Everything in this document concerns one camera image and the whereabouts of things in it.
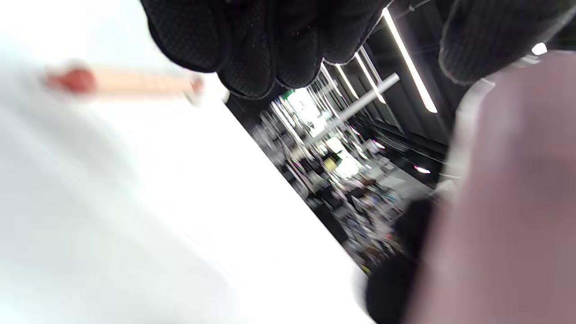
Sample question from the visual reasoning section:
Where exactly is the ceiling light strip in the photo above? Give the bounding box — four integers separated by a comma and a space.
382, 8, 438, 114

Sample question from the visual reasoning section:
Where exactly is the white frame beam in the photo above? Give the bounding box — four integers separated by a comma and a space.
310, 73, 400, 140

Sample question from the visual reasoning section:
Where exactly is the person's right hand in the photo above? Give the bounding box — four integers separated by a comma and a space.
365, 198, 437, 324

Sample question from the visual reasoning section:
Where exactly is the person's left hand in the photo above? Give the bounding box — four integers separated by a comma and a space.
139, 0, 576, 100

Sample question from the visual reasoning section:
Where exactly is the pink thermos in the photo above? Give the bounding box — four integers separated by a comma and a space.
405, 50, 576, 324

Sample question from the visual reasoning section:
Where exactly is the white sponge cup brush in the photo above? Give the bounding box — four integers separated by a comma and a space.
44, 62, 204, 105

